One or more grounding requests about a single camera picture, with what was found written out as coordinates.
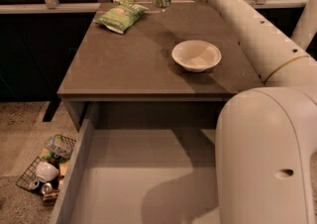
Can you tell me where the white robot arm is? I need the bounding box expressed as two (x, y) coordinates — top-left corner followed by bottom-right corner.
(193, 0), (317, 224)

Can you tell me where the grey cabinet with top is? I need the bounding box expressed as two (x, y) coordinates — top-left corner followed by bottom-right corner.
(58, 3), (263, 128)

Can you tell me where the open grey top drawer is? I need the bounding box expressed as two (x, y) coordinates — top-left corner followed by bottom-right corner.
(50, 102), (223, 224)

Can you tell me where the silver can in basket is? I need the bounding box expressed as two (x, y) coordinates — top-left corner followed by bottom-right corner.
(41, 182), (53, 195)
(28, 179), (41, 191)

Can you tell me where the green chip bag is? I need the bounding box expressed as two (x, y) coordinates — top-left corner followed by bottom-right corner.
(95, 0), (149, 35)

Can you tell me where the clear plastic bottle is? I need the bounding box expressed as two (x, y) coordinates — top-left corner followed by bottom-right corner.
(44, 136), (72, 159)

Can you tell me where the white bowl in basket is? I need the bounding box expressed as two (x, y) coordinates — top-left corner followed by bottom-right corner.
(36, 162), (59, 183)

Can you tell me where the black wire basket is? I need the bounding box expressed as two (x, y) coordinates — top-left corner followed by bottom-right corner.
(16, 135), (76, 194)

